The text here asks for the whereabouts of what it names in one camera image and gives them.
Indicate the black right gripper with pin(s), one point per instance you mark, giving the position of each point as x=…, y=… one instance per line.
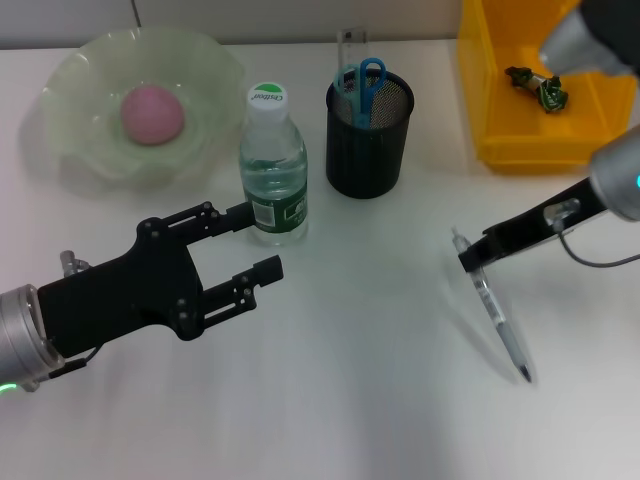
x=530, y=230

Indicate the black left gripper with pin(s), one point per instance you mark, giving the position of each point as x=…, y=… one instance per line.
x=120, y=300

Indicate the clear green label water bottle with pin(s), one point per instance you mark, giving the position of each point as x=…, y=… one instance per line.
x=272, y=175

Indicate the silver ballpoint pen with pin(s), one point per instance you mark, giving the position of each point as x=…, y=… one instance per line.
x=505, y=325

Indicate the pink peach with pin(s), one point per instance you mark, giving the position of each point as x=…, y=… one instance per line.
x=152, y=115

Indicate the green plastic wrapper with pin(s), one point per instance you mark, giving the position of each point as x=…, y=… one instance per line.
x=545, y=92

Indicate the blue capped scissors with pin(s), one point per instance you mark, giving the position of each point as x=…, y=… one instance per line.
x=364, y=95

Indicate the transparent plastic ruler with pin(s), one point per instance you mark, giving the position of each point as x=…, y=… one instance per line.
x=352, y=47

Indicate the black mesh pen holder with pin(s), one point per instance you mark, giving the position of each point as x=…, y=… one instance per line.
x=365, y=160

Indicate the pale green glass fruit plate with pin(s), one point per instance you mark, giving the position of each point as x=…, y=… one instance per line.
x=75, y=100

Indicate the yellow plastic bin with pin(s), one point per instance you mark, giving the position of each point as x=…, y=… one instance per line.
x=525, y=145

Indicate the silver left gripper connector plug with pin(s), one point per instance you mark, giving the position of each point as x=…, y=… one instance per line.
x=70, y=261

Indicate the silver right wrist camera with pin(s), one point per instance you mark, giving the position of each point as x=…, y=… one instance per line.
x=580, y=45

